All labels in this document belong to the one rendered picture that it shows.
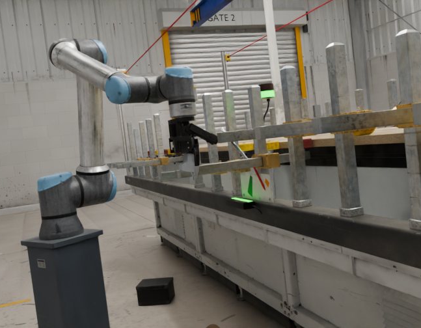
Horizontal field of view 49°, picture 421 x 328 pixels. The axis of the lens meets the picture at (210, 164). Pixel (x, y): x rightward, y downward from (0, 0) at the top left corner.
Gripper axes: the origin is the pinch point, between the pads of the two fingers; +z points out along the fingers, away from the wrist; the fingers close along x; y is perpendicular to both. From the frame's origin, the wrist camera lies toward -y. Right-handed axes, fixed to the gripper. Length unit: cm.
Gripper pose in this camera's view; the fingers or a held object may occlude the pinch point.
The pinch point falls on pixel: (196, 176)
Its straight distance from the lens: 156.7
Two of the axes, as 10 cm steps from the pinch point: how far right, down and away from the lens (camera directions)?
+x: 3.4, 0.1, -9.4
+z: 1.1, 9.9, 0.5
